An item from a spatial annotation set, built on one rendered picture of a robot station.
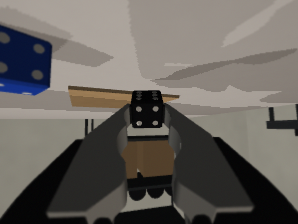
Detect black die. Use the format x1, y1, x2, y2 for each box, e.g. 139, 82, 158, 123
131, 90, 163, 128

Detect tan flat mat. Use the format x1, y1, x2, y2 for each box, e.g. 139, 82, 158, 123
68, 86, 179, 108

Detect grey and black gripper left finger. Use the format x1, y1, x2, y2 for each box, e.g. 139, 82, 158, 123
0, 103, 132, 224

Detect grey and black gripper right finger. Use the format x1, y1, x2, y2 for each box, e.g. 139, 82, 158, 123
162, 103, 298, 224

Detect blue die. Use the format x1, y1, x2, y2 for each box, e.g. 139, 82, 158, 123
0, 25, 52, 96

